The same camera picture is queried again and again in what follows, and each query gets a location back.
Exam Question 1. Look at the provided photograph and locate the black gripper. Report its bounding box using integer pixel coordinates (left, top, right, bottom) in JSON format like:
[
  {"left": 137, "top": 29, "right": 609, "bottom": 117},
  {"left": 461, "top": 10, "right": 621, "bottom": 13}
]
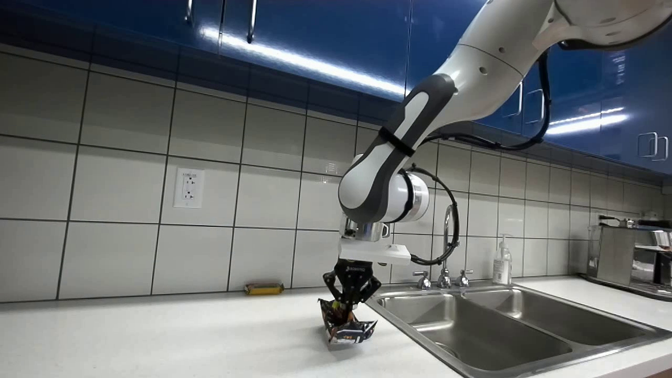
[{"left": 322, "top": 259, "right": 385, "bottom": 318}]

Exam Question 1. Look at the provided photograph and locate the black snack packet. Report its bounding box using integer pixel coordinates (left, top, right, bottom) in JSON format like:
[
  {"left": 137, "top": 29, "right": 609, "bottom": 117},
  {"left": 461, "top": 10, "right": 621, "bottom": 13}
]
[{"left": 316, "top": 296, "right": 381, "bottom": 348}]

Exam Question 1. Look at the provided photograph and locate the stainless steel double sink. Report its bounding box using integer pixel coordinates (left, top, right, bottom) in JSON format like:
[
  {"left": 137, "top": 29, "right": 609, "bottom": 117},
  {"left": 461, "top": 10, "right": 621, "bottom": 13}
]
[{"left": 363, "top": 282, "right": 672, "bottom": 378}]

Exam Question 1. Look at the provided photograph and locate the yellow sponge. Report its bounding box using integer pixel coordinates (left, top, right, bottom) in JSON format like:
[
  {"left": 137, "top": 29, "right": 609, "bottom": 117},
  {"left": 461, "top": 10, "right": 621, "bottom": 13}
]
[{"left": 242, "top": 280, "right": 285, "bottom": 298}]

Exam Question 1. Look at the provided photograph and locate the chrome gooseneck faucet spout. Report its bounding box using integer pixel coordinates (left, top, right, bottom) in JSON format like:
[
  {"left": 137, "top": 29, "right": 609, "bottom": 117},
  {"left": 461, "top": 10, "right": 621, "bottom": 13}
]
[{"left": 436, "top": 202, "right": 457, "bottom": 289}]

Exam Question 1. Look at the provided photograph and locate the clear pump soap bottle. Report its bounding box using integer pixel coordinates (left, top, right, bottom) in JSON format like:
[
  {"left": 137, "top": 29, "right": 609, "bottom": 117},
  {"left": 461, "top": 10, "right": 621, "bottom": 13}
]
[{"left": 491, "top": 237, "right": 515, "bottom": 285}]

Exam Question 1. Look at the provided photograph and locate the blue cabinet door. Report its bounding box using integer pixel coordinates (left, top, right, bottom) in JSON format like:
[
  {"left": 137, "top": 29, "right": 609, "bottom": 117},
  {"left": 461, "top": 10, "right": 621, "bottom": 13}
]
[
  {"left": 407, "top": 0, "right": 534, "bottom": 135},
  {"left": 0, "top": 0, "right": 227, "bottom": 80},
  {"left": 219, "top": 0, "right": 416, "bottom": 122},
  {"left": 528, "top": 33, "right": 621, "bottom": 160},
  {"left": 605, "top": 39, "right": 662, "bottom": 175}
]

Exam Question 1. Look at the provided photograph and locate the metal countertop appliance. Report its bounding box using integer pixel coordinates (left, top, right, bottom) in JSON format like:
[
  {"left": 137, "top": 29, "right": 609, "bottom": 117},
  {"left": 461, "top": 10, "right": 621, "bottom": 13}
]
[{"left": 585, "top": 213, "right": 672, "bottom": 302}]

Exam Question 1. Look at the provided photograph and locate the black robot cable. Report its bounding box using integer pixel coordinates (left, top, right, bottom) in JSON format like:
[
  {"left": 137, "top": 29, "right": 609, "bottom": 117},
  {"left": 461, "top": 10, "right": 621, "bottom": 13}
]
[{"left": 407, "top": 49, "right": 556, "bottom": 269}]

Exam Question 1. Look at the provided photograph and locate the white wall outlet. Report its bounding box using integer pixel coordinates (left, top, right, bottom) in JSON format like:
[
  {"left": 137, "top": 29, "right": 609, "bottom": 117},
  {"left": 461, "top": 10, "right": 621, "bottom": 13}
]
[{"left": 172, "top": 165, "right": 205, "bottom": 211}]

